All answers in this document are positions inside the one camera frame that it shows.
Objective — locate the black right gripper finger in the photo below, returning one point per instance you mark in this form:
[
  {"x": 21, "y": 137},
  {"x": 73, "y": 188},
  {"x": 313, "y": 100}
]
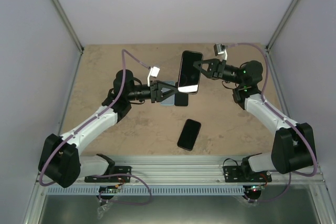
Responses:
[
  {"x": 210, "y": 73},
  {"x": 211, "y": 63}
]

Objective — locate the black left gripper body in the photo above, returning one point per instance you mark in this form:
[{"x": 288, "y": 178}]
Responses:
[{"x": 154, "y": 96}]

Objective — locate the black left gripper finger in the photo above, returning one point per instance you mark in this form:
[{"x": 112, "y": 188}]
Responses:
[
  {"x": 163, "y": 95},
  {"x": 169, "y": 85}
]

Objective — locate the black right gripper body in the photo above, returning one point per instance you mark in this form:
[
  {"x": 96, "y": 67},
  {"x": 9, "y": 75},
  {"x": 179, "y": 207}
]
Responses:
[{"x": 220, "y": 68}]

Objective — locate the light blue phone case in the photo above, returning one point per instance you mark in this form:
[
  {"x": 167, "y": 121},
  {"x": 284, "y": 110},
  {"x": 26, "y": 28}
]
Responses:
[{"x": 170, "y": 100}]

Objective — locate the black smartphone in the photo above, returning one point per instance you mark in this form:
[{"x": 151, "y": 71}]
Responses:
[{"x": 181, "y": 99}]

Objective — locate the phone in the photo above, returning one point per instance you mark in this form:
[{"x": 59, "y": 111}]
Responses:
[
  {"x": 189, "y": 76},
  {"x": 189, "y": 134}
]

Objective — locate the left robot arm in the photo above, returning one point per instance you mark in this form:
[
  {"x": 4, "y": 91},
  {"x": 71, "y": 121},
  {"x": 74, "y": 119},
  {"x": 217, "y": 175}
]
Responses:
[{"x": 61, "y": 158}]

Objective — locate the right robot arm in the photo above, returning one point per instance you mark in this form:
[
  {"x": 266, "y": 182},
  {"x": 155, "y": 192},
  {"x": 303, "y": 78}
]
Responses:
[{"x": 293, "y": 147}]

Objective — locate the left circuit board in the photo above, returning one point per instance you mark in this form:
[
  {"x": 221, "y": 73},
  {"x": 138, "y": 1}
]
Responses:
[{"x": 110, "y": 189}]

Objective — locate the circuit board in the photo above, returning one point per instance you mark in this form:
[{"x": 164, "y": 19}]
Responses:
[
  {"x": 254, "y": 188},
  {"x": 110, "y": 189}
]

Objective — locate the right circuit board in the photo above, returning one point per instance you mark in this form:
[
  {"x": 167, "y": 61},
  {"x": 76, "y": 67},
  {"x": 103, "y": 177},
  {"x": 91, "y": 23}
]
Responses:
[{"x": 254, "y": 188}]

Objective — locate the clear plastic bag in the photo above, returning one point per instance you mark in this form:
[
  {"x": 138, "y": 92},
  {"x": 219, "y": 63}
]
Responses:
[{"x": 102, "y": 209}]

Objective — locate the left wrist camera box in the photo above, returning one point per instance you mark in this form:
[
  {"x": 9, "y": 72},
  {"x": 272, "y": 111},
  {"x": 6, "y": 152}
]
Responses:
[{"x": 153, "y": 72}]

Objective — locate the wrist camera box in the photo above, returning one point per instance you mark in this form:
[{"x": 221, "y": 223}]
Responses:
[
  {"x": 153, "y": 72},
  {"x": 221, "y": 51}
]

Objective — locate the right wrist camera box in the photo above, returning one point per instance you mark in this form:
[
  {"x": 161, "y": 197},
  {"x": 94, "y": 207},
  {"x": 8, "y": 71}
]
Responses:
[{"x": 221, "y": 51}]

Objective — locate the aluminium rail beam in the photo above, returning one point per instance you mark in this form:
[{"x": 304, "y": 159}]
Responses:
[{"x": 196, "y": 170}]

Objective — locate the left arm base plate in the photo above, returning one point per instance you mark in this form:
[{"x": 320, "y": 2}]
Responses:
[{"x": 123, "y": 170}]

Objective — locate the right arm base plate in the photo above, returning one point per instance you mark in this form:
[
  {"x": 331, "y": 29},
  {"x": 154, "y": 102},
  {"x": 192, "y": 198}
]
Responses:
[{"x": 234, "y": 172}]

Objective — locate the slotted cable duct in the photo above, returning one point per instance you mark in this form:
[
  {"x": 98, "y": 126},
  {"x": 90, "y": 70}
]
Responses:
[{"x": 138, "y": 190}]

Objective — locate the right frame post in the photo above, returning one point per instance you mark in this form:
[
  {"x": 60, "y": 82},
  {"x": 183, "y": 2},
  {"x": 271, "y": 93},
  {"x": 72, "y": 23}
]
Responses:
[{"x": 284, "y": 20}]

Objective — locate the frame post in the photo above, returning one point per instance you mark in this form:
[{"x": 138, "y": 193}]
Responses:
[
  {"x": 284, "y": 20},
  {"x": 62, "y": 14}
]

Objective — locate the left frame post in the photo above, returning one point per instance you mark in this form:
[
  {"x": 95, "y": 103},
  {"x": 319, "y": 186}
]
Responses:
[{"x": 62, "y": 14}]

